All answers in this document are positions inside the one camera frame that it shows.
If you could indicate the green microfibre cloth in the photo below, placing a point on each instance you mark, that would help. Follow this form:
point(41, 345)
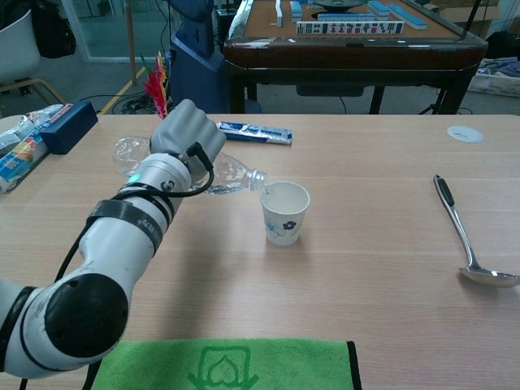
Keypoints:
point(162, 365)

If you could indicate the white paper cup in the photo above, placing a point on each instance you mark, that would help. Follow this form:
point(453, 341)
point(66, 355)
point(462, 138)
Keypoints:
point(284, 219)

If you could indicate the black bag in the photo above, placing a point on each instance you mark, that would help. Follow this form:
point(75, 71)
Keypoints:
point(53, 32)

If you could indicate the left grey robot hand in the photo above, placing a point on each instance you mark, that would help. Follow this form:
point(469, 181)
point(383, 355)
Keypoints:
point(185, 130)

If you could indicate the dark blue box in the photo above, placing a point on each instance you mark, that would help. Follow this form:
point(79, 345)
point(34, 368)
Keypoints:
point(69, 128)

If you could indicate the blue white toothpaste tube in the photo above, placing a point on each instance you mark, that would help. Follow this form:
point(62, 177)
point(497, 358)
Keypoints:
point(256, 133)

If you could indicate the red feather shuttlecock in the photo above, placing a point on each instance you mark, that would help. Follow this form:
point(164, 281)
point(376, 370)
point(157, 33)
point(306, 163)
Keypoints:
point(156, 87)

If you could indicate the white plastic basket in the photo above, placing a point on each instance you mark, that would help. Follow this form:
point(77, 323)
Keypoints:
point(495, 83)

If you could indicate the blue machine base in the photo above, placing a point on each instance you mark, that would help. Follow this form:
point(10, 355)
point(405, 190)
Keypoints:
point(195, 73)

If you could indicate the white chair wooden legs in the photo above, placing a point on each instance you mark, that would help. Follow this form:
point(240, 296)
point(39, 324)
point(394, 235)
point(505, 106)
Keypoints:
point(16, 53)

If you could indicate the clear plastic bottle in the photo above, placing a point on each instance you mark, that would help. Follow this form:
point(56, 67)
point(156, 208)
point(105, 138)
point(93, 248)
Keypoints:
point(231, 172)

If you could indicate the silver snack bag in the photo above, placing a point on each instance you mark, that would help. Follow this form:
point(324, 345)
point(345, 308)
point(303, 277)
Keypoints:
point(16, 128)

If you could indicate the blue cling film box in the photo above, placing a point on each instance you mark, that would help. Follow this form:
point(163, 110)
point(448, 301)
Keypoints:
point(18, 160)

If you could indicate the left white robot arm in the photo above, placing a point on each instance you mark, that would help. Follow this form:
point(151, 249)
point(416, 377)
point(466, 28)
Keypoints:
point(118, 243)

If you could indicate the brown mahjong table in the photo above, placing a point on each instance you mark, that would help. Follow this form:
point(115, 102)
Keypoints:
point(353, 55)

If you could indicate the mahjong tile row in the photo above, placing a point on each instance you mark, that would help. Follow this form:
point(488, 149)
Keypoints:
point(349, 27)

